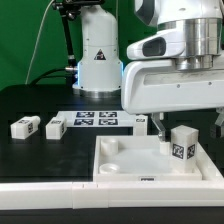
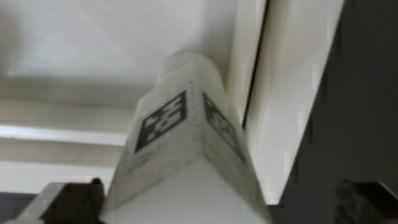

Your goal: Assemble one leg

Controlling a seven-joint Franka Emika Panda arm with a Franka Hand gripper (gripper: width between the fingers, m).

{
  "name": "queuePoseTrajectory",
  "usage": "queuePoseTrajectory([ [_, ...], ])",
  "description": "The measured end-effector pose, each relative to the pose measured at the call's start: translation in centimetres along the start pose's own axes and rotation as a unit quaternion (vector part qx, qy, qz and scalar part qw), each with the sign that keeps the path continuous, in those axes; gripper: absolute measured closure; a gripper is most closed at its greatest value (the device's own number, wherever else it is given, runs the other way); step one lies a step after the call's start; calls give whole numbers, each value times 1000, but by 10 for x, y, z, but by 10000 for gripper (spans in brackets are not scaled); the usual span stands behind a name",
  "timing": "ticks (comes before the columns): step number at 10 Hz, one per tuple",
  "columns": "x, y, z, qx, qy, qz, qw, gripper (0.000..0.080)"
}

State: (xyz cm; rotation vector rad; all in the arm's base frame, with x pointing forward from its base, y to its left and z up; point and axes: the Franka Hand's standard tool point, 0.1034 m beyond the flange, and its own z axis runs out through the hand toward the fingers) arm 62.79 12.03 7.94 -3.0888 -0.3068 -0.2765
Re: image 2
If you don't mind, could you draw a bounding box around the white L-shaped fence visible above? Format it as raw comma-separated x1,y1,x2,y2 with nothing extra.
246,0,346,205

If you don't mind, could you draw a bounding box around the white leg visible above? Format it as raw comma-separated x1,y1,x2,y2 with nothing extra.
102,52,275,224

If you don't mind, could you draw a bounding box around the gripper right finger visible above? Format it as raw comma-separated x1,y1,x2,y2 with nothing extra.
335,180,398,224

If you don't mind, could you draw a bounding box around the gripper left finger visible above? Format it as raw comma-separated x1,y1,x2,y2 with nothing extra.
12,178,109,224

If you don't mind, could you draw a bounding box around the white square tabletop part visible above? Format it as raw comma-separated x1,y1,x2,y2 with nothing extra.
0,0,271,196

